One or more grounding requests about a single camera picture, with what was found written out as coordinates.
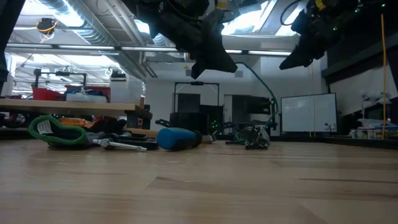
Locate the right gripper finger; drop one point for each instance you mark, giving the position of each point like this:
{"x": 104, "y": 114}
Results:
{"x": 297, "y": 59}

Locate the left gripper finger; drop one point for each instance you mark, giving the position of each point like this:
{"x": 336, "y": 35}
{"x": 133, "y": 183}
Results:
{"x": 217, "y": 46}
{"x": 199, "y": 60}

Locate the clear safety glasses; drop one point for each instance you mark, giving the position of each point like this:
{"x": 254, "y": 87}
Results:
{"x": 258, "y": 138}

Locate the black computer stack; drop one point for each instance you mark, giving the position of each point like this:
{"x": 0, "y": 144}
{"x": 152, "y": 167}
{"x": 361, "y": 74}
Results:
{"x": 189, "y": 102}

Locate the whiteboard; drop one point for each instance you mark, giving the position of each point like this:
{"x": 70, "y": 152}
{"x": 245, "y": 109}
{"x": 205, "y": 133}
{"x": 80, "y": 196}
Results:
{"x": 308, "y": 113}

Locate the black shelf unit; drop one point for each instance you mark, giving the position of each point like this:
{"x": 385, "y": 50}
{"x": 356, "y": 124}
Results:
{"x": 248, "y": 104}

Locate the small cardboard box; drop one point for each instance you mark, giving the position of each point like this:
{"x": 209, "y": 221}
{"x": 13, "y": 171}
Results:
{"x": 142, "y": 102}

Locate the large clear plastic container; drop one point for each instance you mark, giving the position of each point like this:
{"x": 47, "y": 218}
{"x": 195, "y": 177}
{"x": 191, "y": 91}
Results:
{"x": 126, "y": 91}

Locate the long fluorescent light bar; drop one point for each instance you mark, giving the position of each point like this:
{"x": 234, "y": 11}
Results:
{"x": 93, "y": 47}

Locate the row of small bottles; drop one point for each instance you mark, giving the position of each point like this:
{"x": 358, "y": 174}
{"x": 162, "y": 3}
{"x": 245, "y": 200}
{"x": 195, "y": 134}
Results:
{"x": 373, "y": 133}

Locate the blue cloth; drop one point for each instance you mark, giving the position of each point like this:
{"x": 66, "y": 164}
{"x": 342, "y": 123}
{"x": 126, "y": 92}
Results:
{"x": 90, "y": 91}

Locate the black C-clamp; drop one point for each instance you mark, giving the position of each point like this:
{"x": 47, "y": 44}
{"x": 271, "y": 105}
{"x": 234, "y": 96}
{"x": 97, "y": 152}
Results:
{"x": 124, "y": 145}

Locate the flat clear plastic container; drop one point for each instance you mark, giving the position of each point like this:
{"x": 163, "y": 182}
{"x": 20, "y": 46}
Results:
{"x": 87, "y": 98}

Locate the grey wood-topped workbench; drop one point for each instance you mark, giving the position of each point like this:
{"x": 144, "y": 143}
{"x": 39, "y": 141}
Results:
{"x": 77, "y": 108}

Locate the black frame rig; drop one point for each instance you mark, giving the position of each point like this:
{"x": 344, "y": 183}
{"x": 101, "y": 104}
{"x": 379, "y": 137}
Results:
{"x": 196, "y": 83}

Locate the black camera gantry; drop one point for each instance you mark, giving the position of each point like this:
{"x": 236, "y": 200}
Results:
{"x": 71, "y": 74}

